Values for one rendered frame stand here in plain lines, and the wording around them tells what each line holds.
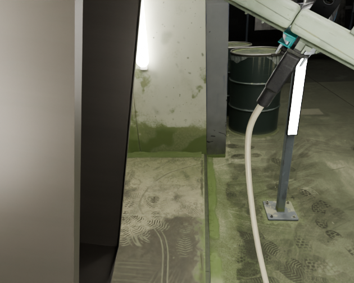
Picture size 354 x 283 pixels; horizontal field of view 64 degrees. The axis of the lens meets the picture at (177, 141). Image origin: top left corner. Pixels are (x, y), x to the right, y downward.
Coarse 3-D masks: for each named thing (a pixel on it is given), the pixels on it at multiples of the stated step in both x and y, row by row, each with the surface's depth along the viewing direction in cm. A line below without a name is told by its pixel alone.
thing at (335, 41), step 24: (240, 0) 55; (264, 0) 53; (288, 0) 54; (288, 24) 53; (312, 24) 51; (336, 24) 52; (288, 48) 56; (336, 48) 51; (288, 72) 58; (264, 96) 64
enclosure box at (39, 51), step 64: (0, 0) 25; (64, 0) 25; (128, 0) 79; (0, 64) 27; (64, 64) 27; (128, 64) 86; (0, 128) 30; (64, 128) 30; (128, 128) 95; (0, 192) 33; (64, 192) 33; (0, 256) 38; (64, 256) 38
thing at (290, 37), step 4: (288, 28) 56; (284, 32) 54; (288, 32) 55; (288, 36) 54; (292, 36) 54; (296, 36) 54; (280, 40) 56; (288, 40) 55; (292, 40) 54; (284, 44) 55; (288, 44) 55; (292, 44) 56
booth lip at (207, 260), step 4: (204, 156) 271; (204, 160) 264; (204, 164) 257; (204, 168) 250; (208, 224) 187; (208, 228) 183; (208, 232) 180; (208, 236) 177; (208, 240) 174; (208, 244) 171; (208, 248) 168; (208, 252) 165; (208, 256) 162; (208, 260) 160; (208, 264) 157; (208, 268) 155; (208, 272) 152; (208, 276) 150; (208, 280) 148
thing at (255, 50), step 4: (248, 48) 326; (252, 48) 325; (256, 48) 324; (260, 48) 322; (264, 48) 320; (268, 48) 318; (272, 48) 316; (236, 52) 307; (240, 52) 307; (244, 52) 305; (248, 52) 303; (252, 52) 302; (256, 52) 300; (260, 52) 300; (264, 52) 298; (268, 52) 297; (272, 52) 296
